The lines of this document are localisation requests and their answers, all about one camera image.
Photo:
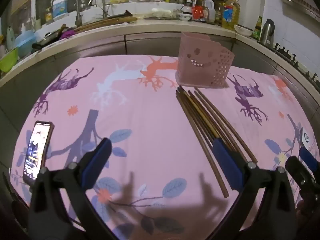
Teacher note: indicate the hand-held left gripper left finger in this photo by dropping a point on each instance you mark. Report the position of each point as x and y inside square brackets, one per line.
[97, 162]

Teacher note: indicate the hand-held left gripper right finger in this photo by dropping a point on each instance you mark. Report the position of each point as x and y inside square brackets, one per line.
[226, 162]

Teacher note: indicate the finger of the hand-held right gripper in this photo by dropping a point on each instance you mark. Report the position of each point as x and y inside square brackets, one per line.
[298, 170]
[308, 158]

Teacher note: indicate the bundle of wooden chopsticks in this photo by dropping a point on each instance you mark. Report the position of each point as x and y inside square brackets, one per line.
[200, 120]

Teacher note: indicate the pink utensil holder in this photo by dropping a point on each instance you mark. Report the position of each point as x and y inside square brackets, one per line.
[197, 62]

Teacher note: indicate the white button device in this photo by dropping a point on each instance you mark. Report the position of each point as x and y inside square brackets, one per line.
[305, 137]

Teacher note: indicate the printed pink tablecloth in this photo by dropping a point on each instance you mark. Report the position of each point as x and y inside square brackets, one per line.
[140, 120]

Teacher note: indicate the smartphone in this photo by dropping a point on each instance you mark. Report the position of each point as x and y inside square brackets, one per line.
[37, 152]

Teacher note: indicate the gas stove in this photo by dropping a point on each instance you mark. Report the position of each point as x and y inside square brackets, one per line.
[295, 57]

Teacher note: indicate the purple cloth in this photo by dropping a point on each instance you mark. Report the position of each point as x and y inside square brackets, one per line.
[67, 33]

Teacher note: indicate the steel kettle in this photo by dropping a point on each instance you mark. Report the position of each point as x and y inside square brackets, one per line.
[267, 32]

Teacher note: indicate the white bowl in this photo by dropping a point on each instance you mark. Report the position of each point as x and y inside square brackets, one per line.
[243, 30]

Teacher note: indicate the black pan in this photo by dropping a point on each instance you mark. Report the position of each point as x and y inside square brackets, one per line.
[47, 38]

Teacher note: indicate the green plastic basin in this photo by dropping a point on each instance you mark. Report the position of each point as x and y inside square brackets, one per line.
[8, 60]

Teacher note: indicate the green sauce bottle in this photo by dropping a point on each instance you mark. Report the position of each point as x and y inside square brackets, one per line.
[257, 30]

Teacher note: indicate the wooden cutting board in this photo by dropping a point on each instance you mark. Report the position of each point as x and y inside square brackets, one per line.
[107, 22]

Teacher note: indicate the blue plastic basin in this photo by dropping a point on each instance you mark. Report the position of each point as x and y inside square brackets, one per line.
[25, 41]

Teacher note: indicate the yellow cooking oil bottle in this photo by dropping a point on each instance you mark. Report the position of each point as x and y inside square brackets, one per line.
[230, 15]

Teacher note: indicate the small patterned bowl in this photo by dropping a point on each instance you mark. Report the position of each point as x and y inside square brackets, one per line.
[185, 17]

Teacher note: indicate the steel faucet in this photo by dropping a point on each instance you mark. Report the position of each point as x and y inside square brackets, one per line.
[104, 7]
[78, 12]

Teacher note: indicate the white plastic jug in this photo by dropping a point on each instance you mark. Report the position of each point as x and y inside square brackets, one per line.
[209, 11]

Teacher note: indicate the red packet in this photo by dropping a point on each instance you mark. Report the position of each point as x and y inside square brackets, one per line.
[197, 12]

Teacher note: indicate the blue and white detergent jug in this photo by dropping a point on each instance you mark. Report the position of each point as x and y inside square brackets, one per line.
[60, 8]

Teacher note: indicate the dark sauce bottle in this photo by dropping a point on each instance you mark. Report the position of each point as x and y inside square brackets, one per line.
[187, 5]

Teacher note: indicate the white plastic bag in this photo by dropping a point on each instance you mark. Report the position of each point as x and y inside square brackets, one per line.
[161, 12]

